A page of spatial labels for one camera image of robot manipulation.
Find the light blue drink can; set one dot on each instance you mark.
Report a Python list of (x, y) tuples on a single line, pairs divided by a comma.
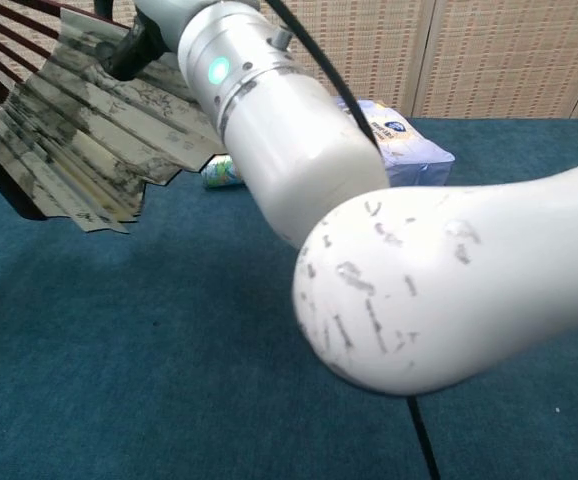
[(219, 172)]

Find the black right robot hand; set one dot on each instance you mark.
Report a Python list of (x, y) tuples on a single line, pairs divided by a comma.
[(136, 50)]

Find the light blue tissue pack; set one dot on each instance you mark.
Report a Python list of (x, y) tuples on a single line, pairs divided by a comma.
[(414, 150)]

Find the teal table cloth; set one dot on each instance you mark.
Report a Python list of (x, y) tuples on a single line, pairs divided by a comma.
[(144, 360)]

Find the red paper folding fan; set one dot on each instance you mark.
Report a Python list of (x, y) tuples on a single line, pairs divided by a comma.
[(79, 145)]

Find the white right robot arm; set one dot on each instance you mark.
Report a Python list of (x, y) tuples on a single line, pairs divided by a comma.
[(419, 280)]

